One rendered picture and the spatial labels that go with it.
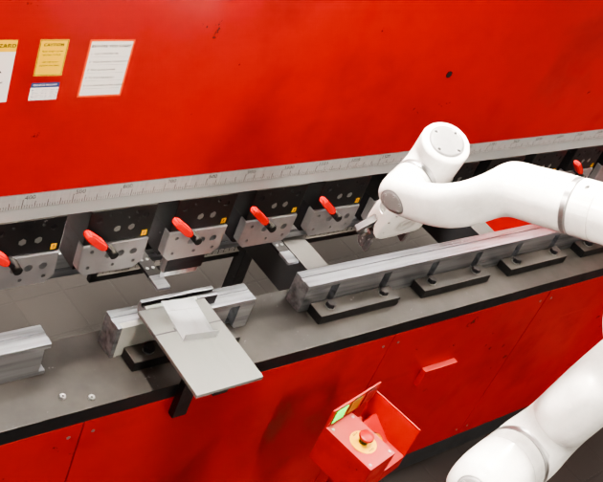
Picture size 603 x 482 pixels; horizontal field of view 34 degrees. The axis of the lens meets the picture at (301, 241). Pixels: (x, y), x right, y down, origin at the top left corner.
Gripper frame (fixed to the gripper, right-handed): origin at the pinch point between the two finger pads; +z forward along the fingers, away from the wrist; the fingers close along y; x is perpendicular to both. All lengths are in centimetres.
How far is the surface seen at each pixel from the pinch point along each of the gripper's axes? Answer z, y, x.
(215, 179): 17.6, -19.5, 28.9
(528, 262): 98, 102, 20
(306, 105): 6.4, 1.0, 35.4
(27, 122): -10, -58, 31
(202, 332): 49, -24, 9
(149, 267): 58, -28, 31
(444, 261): 85, 65, 23
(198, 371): 47, -28, 0
